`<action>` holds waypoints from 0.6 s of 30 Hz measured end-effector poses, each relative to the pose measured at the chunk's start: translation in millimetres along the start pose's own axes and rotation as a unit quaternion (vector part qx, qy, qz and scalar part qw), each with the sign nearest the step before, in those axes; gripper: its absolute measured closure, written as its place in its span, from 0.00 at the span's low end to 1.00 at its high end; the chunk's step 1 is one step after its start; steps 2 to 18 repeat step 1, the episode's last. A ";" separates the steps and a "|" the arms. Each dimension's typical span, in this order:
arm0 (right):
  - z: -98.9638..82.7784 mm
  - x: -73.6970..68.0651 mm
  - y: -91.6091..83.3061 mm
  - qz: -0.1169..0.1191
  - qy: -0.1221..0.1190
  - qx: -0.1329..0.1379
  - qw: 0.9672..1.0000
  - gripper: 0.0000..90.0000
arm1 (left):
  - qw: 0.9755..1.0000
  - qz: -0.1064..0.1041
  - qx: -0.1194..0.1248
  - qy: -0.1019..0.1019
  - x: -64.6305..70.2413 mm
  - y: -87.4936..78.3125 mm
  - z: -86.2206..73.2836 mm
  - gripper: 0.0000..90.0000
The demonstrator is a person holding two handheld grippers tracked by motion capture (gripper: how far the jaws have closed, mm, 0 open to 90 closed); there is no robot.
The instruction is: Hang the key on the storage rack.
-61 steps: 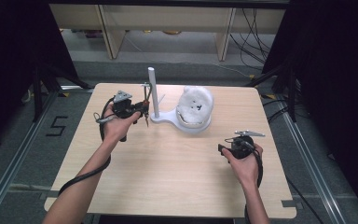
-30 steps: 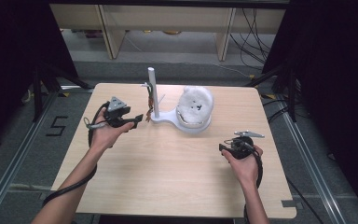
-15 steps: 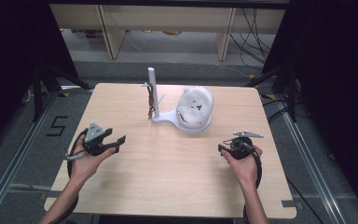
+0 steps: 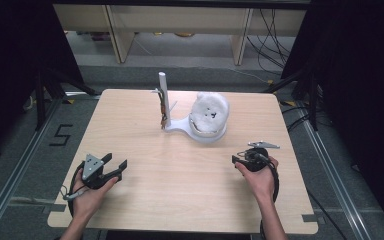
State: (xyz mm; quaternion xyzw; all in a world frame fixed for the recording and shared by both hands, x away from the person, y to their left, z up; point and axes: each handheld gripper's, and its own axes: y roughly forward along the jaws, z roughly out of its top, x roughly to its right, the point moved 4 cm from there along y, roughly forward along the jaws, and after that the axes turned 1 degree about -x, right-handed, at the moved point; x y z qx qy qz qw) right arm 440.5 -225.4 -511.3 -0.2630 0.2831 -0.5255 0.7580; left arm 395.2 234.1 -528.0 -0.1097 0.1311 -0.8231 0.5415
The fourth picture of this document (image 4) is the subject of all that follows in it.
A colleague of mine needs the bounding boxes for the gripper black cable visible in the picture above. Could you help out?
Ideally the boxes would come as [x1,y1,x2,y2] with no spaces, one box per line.
[60,161,88,218]
[262,154,281,205]

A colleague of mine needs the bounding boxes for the bundle of black floor cables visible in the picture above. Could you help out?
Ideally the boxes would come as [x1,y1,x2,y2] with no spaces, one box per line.
[245,8,298,76]

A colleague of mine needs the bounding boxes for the person's right hand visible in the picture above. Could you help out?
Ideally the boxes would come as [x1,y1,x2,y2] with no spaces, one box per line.
[234,156,279,202]

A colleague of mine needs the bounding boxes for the aluminium floor rail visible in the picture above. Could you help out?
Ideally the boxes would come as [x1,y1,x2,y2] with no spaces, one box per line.
[0,96,64,240]
[298,99,373,240]

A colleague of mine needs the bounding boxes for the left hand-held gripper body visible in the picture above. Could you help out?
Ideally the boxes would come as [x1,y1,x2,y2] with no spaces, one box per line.
[79,153,114,190]

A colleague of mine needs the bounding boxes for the person's left hand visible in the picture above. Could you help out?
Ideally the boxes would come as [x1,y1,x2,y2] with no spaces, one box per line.
[72,166,119,219]

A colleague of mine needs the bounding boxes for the black curtain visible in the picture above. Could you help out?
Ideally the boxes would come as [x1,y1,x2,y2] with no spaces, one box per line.
[0,0,84,164]
[281,0,384,234]

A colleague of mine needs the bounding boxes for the white stand with post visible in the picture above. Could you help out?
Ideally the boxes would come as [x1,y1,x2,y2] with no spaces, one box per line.
[151,71,228,145]

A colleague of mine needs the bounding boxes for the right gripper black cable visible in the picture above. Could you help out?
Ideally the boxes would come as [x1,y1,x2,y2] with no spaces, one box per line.
[262,154,281,205]

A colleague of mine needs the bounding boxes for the white plush toy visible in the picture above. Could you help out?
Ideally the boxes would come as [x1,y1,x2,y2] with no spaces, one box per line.
[190,91,230,134]

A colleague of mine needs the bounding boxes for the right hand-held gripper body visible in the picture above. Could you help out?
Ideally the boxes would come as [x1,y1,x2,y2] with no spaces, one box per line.
[243,141,281,173]

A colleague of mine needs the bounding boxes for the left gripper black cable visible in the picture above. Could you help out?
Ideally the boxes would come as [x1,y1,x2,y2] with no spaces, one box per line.
[60,161,88,218]

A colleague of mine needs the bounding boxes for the black metal stand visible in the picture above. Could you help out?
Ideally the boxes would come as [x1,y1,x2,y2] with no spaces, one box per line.
[33,64,98,132]
[263,64,321,132]

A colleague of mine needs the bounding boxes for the beige wooden cabinet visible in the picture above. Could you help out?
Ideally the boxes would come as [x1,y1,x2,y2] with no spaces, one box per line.
[53,3,308,66]

